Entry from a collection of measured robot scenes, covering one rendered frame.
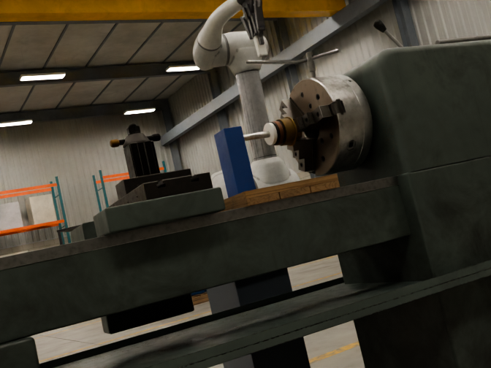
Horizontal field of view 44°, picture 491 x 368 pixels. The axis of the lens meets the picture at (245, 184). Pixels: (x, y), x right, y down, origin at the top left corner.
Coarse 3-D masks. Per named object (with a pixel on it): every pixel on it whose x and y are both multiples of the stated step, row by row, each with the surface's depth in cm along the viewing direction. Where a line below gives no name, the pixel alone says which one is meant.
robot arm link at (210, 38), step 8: (232, 0) 223; (224, 8) 225; (232, 8) 224; (240, 8) 225; (216, 16) 228; (224, 16) 227; (232, 16) 229; (208, 24) 232; (216, 24) 230; (200, 32) 240; (208, 32) 234; (216, 32) 234; (200, 40) 240; (208, 40) 238; (216, 40) 238; (208, 48) 241; (216, 48) 242
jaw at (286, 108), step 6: (282, 102) 199; (288, 102) 199; (294, 102) 200; (282, 108) 200; (288, 108) 196; (294, 108) 197; (282, 114) 197; (288, 114) 194; (294, 114) 195; (300, 114) 195
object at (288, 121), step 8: (280, 120) 187; (288, 120) 187; (280, 128) 185; (288, 128) 186; (296, 128) 186; (280, 136) 185; (288, 136) 186; (296, 136) 187; (280, 144) 187; (288, 144) 188
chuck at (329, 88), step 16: (304, 80) 193; (320, 80) 187; (336, 80) 188; (304, 96) 194; (320, 96) 186; (336, 96) 182; (352, 96) 184; (304, 112) 196; (352, 112) 182; (320, 128) 189; (336, 128) 182; (352, 128) 182; (320, 144) 191; (336, 144) 183; (320, 160) 192; (336, 160) 185; (352, 160) 189
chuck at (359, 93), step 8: (344, 80) 189; (352, 80) 190; (352, 88) 186; (360, 88) 187; (360, 96) 185; (360, 104) 184; (368, 104) 185; (368, 112) 185; (368, 120) 185; (368, 128) 185; (368, 136) 186; (368, 144) 187; (368, 152) 189; (360, 160) 191; (352, 168) 195
